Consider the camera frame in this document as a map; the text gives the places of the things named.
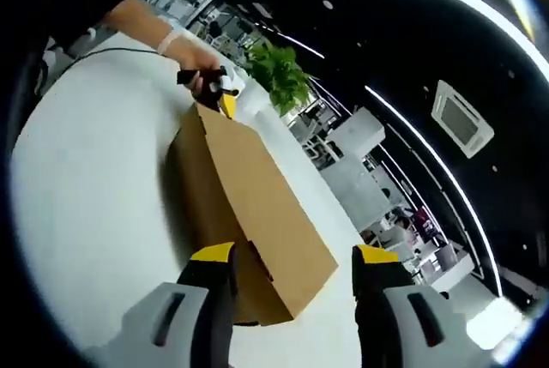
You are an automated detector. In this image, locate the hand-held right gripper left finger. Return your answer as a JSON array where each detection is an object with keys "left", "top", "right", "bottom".
[{"left": 83, "top": 241, "right": 237, "bottom": 368}]

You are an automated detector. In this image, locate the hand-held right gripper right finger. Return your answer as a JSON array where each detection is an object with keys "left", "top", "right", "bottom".
[{"left": 351, "top": 244, "right": 486, "bottom": 368}]

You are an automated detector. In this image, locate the brown cardboard shoe box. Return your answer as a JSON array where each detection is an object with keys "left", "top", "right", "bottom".
[{"left": 165, "top": 101, "right": 340, "bottom": 326}]

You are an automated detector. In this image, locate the person's left hand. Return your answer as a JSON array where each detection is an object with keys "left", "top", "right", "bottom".
[{"left": 178, "top": 48, "right": 224, "bottom": 106}]

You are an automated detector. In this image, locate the white plant pot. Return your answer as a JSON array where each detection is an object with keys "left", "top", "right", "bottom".
[{"left": 238, "top": 84, "right": 274, "bottom": 119}]

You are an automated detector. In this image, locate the green leafy plant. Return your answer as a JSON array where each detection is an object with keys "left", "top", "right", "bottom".
[{"left": 244, "top": 41, "right": 312, "bottom": 117}]

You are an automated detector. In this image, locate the white wristband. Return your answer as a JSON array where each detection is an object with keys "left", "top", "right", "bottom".
[{"left": 156, "top": 27, "right": 178, "bottom": 57}]

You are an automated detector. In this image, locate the grey office divider panel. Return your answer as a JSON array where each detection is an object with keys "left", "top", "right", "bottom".
[{"left": 338, "top": 155, "right": 407, "bottom": 232}]

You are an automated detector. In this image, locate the ceiling air conditioner vent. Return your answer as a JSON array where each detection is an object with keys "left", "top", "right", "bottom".
[{"left": 431, "top": 79, "right": 495, "bottom": 160}]

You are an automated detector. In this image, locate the black cable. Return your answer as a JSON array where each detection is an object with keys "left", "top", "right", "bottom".
[{"left": 40, "top": 44, "right": 166, "bottom": 94}]

